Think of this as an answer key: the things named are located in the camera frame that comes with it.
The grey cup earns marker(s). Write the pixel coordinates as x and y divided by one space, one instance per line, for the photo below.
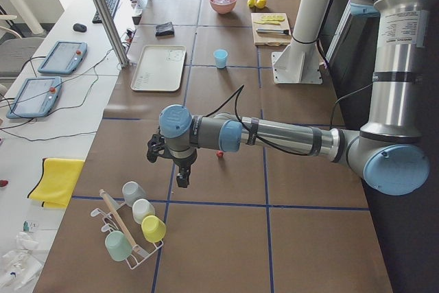
132 191

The mint green cup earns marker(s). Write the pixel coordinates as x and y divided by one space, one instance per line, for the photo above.
118 246

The pink bowl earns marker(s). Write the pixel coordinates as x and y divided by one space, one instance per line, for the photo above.
223 6

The blue teach pendant near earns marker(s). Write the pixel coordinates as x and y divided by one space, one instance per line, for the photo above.
36 98

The aluminium frame post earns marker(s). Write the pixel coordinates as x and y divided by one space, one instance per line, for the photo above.
111 32

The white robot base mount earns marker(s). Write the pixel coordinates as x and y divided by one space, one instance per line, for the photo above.
298 63

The yellow plastic knife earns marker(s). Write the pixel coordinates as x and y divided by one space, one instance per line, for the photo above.
277 23

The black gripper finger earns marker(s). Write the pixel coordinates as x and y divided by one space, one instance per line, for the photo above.
182 177

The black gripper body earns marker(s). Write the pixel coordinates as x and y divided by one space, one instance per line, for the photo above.
182 161

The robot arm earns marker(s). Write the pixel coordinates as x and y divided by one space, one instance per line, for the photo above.
384 151

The white wire cup rack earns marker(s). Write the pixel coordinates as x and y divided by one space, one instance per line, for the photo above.
108 224

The light blue cup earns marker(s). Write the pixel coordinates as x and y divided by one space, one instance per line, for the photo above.
220 56

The black keyboard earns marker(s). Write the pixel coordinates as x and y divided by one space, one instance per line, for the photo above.
112 6

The whole lemon upper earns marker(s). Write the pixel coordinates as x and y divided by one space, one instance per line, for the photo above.
260 4

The lemon slice lower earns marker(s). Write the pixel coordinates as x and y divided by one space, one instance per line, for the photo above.
268 18

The blue teach pendant far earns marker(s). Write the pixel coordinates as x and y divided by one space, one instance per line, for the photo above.
64 57

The black computer mouse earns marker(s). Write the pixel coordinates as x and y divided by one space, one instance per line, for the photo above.
78 27

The steel knife handle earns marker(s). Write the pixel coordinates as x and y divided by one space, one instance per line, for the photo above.
272 31

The cream bear tray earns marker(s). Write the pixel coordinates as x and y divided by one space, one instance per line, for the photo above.
159 68

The yellow cup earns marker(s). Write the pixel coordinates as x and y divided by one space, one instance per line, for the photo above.
154 229

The red strawberry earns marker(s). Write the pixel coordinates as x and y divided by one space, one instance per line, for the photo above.
219 154

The blue teach pendant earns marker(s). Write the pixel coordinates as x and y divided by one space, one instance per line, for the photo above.
64 57
36 98

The whole lemon lower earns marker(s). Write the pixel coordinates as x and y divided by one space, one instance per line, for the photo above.
251 3

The yellow cloth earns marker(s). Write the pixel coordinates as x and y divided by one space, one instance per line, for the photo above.
57 182

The whole lemon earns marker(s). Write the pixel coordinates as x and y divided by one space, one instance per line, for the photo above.
260 4
251 3

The wooden rack handle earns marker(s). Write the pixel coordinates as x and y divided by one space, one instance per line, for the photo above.
111 205

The clear ice cubes pile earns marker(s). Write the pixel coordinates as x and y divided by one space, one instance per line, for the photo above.
222 2

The grey folded cloth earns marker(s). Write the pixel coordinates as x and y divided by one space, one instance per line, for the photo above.
164 29

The wooden cutting board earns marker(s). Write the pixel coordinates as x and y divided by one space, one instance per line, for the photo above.
270 39

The white cup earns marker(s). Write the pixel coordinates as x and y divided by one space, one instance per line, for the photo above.
142 208

